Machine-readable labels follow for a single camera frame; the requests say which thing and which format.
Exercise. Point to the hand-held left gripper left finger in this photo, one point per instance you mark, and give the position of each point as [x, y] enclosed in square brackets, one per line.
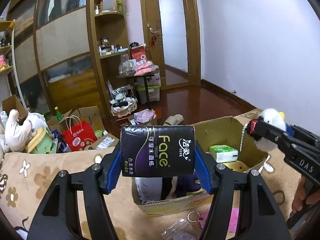
[113, 165]

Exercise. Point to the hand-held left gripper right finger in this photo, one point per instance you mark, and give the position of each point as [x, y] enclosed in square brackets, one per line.
[203, 170]

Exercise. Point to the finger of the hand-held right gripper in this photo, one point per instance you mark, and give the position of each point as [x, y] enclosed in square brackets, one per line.
[302, 132]
[267, 130]

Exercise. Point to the green tissue pack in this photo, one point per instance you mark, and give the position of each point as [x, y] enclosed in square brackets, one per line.
[223, 152]

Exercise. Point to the yellow dog plush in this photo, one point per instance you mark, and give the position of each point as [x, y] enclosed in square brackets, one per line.
[235, 166]

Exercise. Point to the grey round plush black band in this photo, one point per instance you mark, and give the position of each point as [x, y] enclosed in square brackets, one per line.
[147, 187]

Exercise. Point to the cardboard box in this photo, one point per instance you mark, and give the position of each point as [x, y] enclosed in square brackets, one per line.
[220, 130]

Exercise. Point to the black tissue pack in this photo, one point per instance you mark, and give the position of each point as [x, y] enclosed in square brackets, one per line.
[157, 152]

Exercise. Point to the person's right hand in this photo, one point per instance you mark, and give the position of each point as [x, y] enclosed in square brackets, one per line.
[300, 197]

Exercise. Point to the flat cardboard parcel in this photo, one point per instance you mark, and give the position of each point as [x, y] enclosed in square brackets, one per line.
[105, 141]

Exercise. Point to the red paper bag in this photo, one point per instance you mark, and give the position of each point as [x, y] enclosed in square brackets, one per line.
[80, 137]

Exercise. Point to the lace-trimmed wicker basket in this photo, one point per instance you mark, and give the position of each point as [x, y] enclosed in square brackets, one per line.
[123, 110]

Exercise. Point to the beige slipper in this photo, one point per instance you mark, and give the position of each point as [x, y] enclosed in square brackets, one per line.
[168, 122]
[178, 118]

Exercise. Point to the brown carton with open flaps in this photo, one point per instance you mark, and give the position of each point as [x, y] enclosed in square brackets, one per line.
[90, 112]

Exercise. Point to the pink patterned box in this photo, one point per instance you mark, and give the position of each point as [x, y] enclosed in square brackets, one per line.
[146, 116]

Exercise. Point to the pink fluffy item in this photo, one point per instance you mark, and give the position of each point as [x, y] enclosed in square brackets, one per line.
[234, 220]

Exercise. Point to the clear plastic packaging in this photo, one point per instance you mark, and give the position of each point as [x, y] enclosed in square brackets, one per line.
[180, 230]

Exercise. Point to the green plastic bottle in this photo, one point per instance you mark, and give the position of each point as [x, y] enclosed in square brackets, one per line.
[59, 115]

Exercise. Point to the green and yellow toy pot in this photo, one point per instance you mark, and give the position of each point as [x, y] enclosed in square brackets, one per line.
[40, 142]

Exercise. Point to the small dark side table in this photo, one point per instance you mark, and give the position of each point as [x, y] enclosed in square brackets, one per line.
[146, 90]

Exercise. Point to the clear storage bin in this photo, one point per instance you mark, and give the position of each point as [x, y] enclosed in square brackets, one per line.
[153, 92]

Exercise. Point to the clear jar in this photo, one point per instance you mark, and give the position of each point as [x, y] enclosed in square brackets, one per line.
[124, 63]

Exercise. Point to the pink packets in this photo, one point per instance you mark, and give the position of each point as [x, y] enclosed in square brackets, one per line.
[145, 67]

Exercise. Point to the white and pink plush toy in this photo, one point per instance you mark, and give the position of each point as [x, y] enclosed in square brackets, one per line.
[15, 132]

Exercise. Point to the red box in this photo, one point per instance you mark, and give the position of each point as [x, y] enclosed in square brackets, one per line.
[137, 53]

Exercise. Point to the cardboard carton behind plush toys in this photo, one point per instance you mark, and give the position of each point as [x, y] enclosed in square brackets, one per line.
[10, 102]

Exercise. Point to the wooden wardrobe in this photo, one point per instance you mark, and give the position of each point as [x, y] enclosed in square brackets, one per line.
[60, 42]

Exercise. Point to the white shelf with figures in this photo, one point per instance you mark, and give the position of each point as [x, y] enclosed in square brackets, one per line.
[15, 62]

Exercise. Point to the wooden door with glass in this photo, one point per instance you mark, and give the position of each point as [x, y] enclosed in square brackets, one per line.
[147, 17]

